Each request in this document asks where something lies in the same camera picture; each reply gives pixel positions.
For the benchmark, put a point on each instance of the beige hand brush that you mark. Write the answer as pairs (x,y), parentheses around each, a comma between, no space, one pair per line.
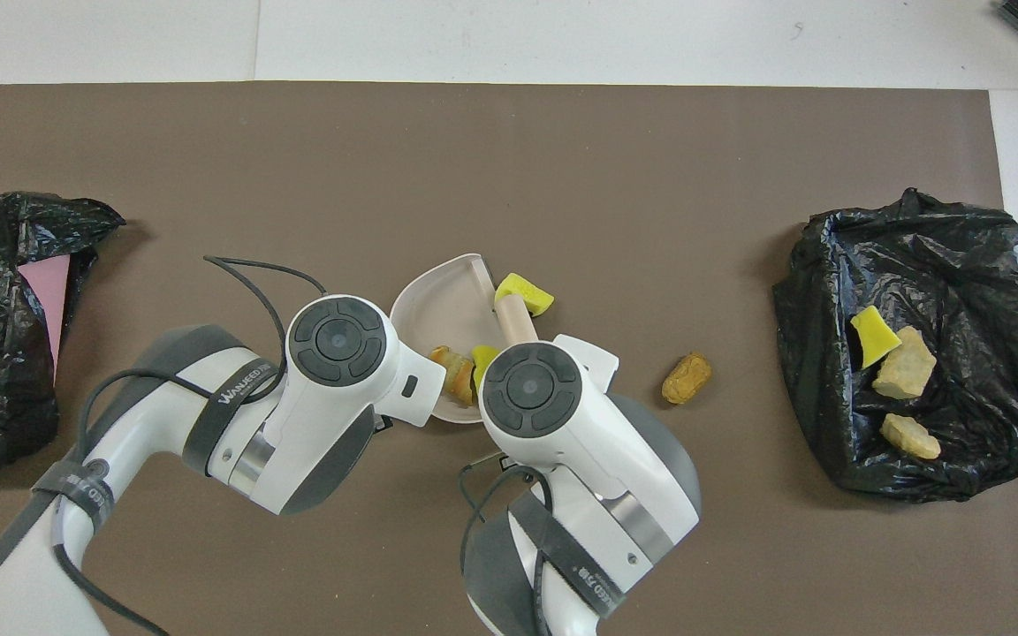
(518,320)

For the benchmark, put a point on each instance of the striped bread piece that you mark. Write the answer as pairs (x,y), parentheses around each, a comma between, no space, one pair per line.
(911,437)
(456,380)

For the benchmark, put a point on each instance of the beige plastic dustpan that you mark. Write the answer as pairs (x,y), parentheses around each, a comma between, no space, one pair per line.
(443,309)

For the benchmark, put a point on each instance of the brown table mat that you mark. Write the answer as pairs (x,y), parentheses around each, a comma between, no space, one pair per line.
(297,177)

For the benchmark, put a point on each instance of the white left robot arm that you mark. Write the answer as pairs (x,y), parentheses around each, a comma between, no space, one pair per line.
(297,424)

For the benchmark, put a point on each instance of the yellow sponge chunk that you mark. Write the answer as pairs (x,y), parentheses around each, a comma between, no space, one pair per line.
(527,291)

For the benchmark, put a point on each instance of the pale bread chunk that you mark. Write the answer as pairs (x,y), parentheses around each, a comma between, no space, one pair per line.
(907,367)

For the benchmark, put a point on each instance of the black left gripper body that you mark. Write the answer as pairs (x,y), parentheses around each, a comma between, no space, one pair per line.
(383,423)

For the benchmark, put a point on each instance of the notched yellow sponge piece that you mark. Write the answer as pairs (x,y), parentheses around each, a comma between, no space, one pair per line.
(482,360)

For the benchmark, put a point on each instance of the pink plastic bin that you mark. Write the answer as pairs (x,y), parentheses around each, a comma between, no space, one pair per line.
(48,291)

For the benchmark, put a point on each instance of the yellow and green sponge piece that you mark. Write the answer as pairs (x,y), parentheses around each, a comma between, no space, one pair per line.
(873,336)

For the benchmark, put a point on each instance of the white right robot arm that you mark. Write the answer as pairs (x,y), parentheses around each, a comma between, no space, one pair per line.
(580,442)

